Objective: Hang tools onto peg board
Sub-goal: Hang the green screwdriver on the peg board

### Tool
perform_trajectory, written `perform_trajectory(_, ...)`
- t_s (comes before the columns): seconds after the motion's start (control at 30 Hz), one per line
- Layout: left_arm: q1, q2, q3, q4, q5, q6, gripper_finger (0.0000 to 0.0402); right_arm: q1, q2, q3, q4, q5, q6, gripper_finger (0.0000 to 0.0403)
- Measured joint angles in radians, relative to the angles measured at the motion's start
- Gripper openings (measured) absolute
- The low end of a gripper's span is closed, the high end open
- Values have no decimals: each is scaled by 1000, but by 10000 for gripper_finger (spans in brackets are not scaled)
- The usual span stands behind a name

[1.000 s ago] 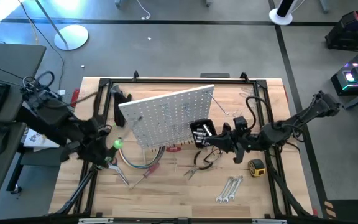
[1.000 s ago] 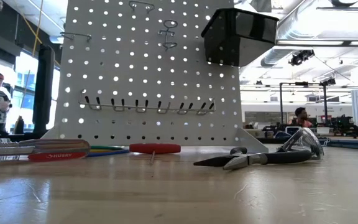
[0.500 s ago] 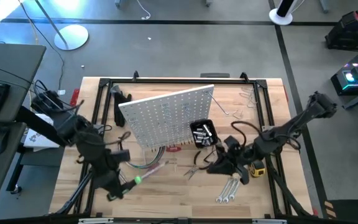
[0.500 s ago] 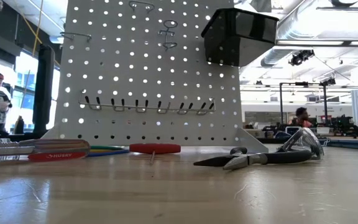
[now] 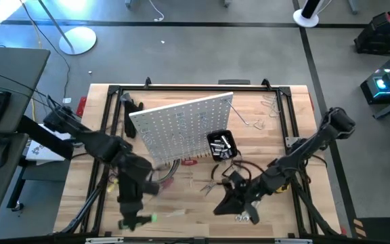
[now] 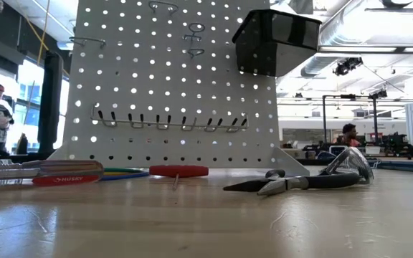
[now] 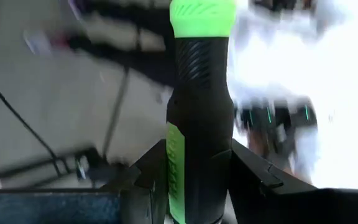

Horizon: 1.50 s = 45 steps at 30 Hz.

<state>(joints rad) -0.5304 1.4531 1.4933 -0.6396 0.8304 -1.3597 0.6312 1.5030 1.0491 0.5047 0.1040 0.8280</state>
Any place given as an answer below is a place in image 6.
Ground wide wire peg hook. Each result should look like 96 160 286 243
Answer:
69 36 106 49
148 0 179 16

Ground black background equipment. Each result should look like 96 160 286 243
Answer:
381 131 412 158

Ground black upright post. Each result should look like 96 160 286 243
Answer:
36 49 65 159

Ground clear safety glasses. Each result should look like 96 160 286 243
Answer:
319 146 375 186

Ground coloured wire bundle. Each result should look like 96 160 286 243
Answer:
100 166 151 181

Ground black plastic bin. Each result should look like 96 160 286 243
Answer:
232 9 323 78

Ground multi prong tool rack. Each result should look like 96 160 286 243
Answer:
90 103 250 133

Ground small dark bottle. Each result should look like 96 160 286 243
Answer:
15 133 29 155

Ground black pole rig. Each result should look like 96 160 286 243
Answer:
321 93 381 144

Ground red clear Husky screwdriver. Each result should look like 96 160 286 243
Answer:
0 159 105 193

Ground white metal pegboard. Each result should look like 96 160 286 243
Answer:
48 0 310 176

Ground black ceiling spotlight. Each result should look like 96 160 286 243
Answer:
333 57 364 77

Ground black handled pliers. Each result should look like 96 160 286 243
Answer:
222 168 361 196

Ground double ring wire hook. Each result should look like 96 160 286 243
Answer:
182 23 207 59

